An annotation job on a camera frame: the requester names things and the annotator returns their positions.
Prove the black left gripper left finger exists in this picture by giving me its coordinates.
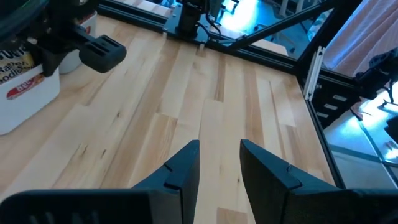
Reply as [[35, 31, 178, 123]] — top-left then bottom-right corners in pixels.
[[132, 139, 201, 224]]

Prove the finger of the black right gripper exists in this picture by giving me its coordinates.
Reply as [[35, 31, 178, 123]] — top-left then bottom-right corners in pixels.
[[41, 46, 63, 78]]

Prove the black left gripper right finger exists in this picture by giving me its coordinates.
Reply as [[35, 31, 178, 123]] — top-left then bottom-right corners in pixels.
[[239, 139, 342, 224]]

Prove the blue Maruchan beef ramen packet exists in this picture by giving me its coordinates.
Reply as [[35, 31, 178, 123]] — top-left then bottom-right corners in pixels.
[[0, 46, 46, 101]]

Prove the white plastic bin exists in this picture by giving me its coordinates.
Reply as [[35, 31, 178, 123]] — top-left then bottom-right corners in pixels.
[[0, 63, 62, 136], [58, 11, 98, 75]]

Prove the black slotted gusset plate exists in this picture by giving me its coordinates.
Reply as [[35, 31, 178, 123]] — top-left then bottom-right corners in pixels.
[[310, 83, 363, 130]]

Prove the black rig diagonal brace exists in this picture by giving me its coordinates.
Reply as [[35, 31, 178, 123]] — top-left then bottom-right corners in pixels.
[[228, 0, 338, 51]]

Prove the pink hanging curtain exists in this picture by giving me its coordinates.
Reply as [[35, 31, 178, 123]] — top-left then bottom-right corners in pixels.
[[322, 0, 398, 78]]

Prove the black table edge rail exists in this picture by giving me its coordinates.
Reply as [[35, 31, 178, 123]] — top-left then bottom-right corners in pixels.
[[306, 99, 346, 190]]

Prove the silver aluminium bracket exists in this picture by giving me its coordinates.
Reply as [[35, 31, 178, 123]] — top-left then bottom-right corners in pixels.
[[303, 45, 326, 102]]

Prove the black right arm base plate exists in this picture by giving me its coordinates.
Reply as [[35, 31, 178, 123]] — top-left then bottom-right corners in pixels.
[[163, 2, 226, 44]]

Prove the black rig base rail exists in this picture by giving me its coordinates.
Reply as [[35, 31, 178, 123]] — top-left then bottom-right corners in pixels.
[[98, 0, 301, 75]]

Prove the black rig frame post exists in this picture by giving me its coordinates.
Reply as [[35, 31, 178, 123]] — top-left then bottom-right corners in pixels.
[[295, 0, 364, 78]]

